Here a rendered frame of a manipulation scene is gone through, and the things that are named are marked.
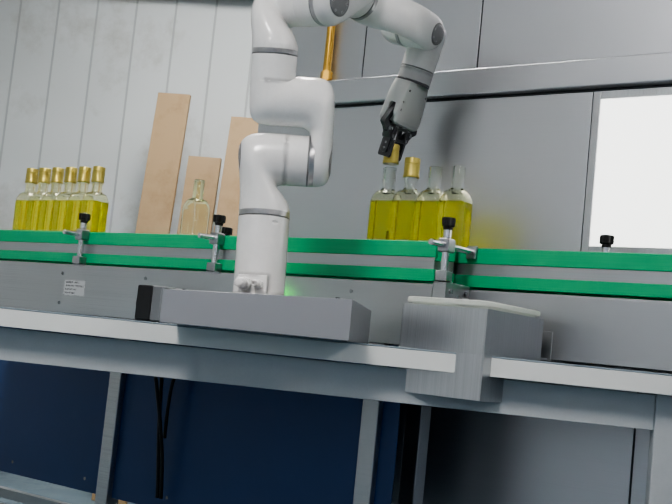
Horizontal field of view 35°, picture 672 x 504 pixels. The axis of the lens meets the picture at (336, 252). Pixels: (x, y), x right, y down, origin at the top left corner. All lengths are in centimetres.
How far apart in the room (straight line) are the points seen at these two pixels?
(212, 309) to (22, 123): 380
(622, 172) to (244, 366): 87
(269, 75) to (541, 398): 75
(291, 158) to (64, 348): 54
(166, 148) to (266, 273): 296
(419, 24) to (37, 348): 99
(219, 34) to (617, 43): 320
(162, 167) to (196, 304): 307
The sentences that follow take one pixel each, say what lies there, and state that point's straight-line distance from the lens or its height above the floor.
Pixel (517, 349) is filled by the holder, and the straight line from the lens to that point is 191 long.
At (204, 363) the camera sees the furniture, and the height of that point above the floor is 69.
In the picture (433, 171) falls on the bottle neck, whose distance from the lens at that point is 228.
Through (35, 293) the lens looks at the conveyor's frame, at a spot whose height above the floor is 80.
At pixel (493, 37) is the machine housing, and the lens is 248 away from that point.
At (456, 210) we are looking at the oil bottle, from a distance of 221.
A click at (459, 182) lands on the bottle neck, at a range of 224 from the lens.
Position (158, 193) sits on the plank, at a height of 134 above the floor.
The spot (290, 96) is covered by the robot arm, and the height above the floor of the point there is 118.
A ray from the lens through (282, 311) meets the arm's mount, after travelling 175.
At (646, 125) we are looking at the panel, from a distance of 225.
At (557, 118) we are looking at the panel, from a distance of 232.
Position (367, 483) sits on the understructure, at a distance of 214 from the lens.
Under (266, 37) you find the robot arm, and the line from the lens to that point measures 198.
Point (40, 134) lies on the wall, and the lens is 544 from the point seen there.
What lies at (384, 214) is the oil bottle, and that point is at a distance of 231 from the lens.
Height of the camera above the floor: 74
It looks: 5 degrees up
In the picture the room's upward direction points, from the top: 6 degrees clockwise
